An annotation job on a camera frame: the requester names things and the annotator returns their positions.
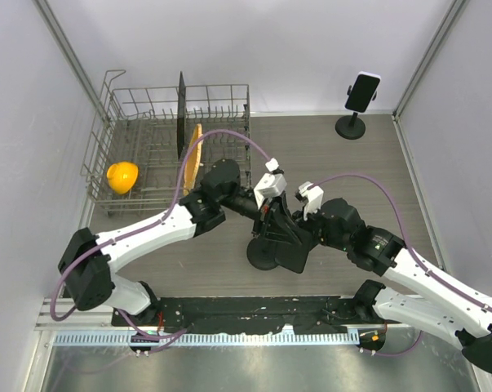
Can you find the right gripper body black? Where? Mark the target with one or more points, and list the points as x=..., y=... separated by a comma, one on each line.
x=314, y=229

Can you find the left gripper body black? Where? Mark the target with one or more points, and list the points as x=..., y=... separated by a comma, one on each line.
x=263, y=217

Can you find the black smartphone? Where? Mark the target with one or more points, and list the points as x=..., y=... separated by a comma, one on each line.
x=294, y=256

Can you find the lavender smartphone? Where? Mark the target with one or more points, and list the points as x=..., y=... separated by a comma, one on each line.
x=362, y=92

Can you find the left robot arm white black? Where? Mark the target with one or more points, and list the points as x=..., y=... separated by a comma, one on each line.
x=91, y=262

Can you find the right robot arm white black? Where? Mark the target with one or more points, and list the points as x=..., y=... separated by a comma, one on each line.
x=449, y=309

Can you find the orange wooden plate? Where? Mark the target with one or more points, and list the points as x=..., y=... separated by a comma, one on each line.
x=193, y=160

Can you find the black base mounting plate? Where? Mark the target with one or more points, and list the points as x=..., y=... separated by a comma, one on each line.
x=262, y=315

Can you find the yellow bowl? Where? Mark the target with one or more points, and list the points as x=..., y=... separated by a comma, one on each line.
x=122, y=176

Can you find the black plate upright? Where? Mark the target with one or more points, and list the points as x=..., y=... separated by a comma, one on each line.
x=181, y=114

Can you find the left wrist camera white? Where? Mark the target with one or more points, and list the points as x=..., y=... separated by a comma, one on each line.
x=272, y=184

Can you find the grey wire dish rack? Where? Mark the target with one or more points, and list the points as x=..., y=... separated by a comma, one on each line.
x=138, y=125

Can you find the white slotted cable duct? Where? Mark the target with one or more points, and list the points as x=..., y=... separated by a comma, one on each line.
x=129, y=338

